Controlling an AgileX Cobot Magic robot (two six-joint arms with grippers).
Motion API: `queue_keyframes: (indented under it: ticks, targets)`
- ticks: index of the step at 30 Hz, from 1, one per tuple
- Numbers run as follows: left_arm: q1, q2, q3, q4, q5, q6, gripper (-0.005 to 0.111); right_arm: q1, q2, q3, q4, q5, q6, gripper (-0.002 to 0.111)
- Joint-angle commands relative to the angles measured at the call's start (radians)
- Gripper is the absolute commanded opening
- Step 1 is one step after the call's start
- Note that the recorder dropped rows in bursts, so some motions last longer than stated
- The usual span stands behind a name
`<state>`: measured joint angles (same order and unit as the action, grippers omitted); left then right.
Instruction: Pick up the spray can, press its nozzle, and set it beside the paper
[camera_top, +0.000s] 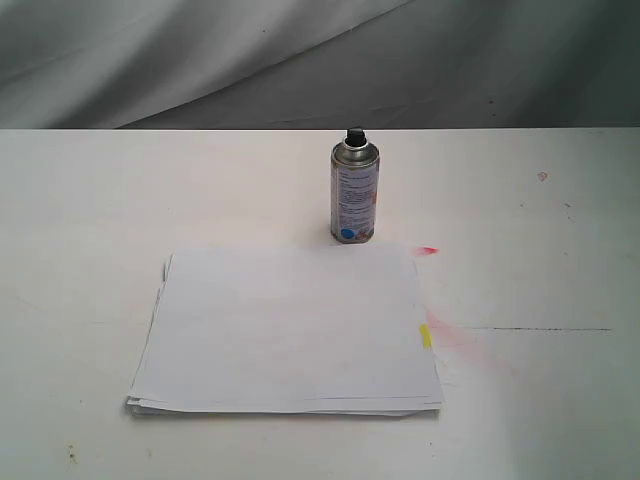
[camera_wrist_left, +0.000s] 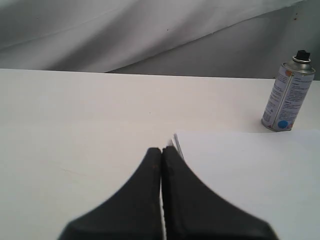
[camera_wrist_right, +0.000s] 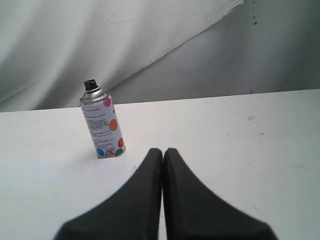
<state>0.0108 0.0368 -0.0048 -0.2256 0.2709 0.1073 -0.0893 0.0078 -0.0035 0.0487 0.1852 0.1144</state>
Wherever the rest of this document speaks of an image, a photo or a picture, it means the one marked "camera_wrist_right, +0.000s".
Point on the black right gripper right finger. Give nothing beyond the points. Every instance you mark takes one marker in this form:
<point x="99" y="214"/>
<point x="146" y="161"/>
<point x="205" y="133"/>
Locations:
<point x="194" y="212"/>

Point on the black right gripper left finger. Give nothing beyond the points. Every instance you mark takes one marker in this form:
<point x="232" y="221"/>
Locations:
<point x="131" y="213"/>

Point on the white spray paint can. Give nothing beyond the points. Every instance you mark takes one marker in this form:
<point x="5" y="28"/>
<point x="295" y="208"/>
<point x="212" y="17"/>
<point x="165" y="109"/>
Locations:
<point x="102" y="121"/>

